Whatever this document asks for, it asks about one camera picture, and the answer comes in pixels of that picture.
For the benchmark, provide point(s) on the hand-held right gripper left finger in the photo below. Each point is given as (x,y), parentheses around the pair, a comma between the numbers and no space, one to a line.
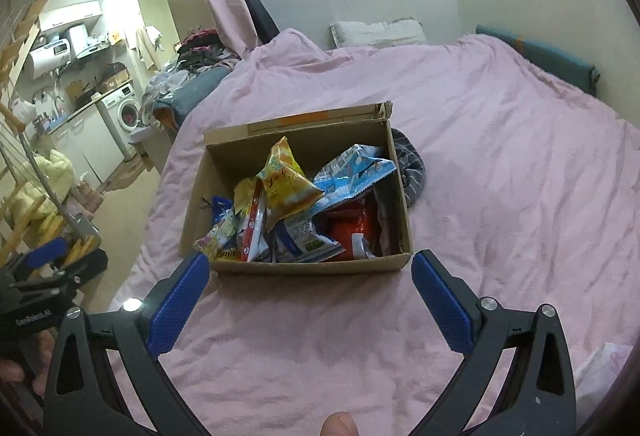
(177,303)

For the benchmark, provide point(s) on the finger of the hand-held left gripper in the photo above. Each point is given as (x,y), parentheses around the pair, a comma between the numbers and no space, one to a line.
(85,263)
(45,253)

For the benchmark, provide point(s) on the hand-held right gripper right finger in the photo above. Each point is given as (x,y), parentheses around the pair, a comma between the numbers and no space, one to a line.
(442,301)

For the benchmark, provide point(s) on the white cartoon print packet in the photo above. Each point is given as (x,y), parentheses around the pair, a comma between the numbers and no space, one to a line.
(217,238)

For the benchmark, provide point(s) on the red white long packet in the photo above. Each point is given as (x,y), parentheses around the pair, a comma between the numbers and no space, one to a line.
(252,226)

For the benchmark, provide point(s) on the red snack bag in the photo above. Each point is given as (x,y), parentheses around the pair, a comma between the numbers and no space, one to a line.
(350,221)

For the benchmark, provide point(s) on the brown cardboard box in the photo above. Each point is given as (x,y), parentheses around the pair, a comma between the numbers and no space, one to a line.
(300,266)

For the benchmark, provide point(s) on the blue white snack bag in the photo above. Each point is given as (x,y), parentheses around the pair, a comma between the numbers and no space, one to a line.
(305,236)

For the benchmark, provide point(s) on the light blue snack bag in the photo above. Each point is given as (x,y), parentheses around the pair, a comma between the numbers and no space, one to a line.
(350,171)

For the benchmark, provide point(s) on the yellow chips bag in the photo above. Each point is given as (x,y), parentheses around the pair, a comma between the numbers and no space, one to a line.
(287,186)

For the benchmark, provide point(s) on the person's left hand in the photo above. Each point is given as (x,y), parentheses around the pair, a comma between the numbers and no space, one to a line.
(12,371)

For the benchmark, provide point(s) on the person's right hand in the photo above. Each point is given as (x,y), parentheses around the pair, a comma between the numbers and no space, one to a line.
(340,423)

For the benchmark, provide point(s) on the pink basket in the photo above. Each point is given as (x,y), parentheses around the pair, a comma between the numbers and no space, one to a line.
(87,196)

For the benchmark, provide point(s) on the yellow quilt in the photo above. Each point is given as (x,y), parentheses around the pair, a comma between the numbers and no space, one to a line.
(50,171)

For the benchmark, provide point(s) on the brown floor mat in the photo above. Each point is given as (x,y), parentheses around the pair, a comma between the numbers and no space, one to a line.
(130,174)

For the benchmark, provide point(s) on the white base cabinets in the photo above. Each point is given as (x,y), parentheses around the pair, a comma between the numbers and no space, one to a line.
(85,141)

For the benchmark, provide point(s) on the grey striped garment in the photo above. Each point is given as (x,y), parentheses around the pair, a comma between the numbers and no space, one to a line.
(412,171)

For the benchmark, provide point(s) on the white basin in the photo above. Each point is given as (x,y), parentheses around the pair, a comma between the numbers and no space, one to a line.
(140,134)

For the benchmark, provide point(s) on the pink blanket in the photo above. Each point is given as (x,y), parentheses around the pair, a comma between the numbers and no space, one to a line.
(500,166)

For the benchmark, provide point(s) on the white washing machine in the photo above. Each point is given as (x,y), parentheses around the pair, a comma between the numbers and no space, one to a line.
(125,109)

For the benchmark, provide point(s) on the floral pink pillow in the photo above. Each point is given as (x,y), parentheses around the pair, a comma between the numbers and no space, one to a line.
(600,366)

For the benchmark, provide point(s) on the brown carton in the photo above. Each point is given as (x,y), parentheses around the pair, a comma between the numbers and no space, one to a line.
(115,76)

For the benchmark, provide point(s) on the white water heater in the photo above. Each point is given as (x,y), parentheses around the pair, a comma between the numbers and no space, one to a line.
(47,59)

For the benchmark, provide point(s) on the wooden staircase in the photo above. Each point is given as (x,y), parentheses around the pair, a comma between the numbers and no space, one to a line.
(20,41)

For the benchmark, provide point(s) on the white range hood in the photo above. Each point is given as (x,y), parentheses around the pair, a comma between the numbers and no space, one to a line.
(77,39)

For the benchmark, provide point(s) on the hanging towels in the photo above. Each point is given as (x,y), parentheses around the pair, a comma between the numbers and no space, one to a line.
(145,44)

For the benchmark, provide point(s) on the pile of clothes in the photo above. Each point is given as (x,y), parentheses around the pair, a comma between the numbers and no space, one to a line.
(200,49)

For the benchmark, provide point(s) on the teal cushion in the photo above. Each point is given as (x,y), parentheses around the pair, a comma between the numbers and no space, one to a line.
(550,56)

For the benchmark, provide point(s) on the white pillow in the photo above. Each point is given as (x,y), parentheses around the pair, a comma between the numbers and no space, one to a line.
(375,34)

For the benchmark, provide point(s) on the metal rack frame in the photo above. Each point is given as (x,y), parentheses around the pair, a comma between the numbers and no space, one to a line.
(85,226)

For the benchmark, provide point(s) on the white wall cabinet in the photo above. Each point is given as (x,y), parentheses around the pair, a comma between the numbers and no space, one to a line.
(70,14)

